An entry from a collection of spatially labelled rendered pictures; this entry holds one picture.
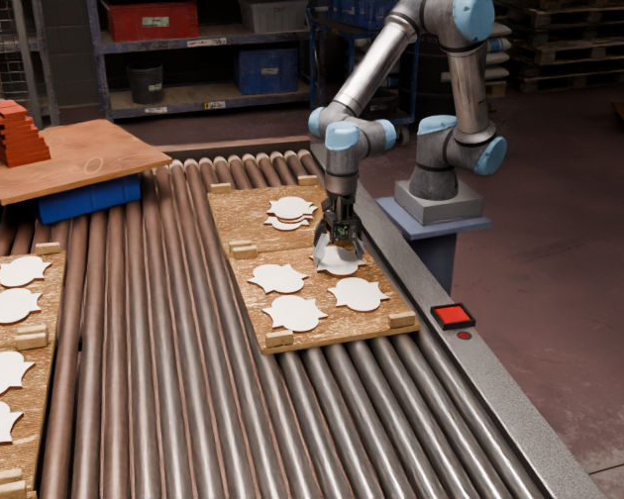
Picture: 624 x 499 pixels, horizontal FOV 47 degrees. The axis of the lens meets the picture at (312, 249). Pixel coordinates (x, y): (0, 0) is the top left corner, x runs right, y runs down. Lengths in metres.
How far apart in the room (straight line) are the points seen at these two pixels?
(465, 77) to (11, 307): 1.22
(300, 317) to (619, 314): 2.27
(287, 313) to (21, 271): 0.67
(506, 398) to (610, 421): 1.53
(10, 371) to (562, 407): 2.07
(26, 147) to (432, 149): 1.17
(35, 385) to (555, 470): 0.95
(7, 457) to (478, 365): 0.89
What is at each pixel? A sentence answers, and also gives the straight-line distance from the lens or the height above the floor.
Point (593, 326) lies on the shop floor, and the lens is 3.48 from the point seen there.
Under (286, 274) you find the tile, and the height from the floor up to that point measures 0.94.
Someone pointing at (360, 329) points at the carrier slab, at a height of 0.94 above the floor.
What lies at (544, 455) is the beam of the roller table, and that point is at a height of 0.91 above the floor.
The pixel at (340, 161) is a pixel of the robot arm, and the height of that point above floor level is 1.23.
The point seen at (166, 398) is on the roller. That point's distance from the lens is 1.42.
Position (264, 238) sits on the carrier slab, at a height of 0.94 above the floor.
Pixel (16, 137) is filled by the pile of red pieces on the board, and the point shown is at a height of 1.12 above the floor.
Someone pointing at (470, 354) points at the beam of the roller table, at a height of 0.91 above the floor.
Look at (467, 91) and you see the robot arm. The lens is 1.95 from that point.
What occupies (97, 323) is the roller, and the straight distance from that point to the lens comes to 1.67.
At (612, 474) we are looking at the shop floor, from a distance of 2.74.
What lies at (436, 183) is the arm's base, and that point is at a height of 0.99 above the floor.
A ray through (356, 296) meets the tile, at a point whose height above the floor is 0.94.
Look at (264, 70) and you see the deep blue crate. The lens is 6.17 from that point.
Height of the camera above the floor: 1.80
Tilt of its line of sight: 28 degrees down
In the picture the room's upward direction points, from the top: straight up
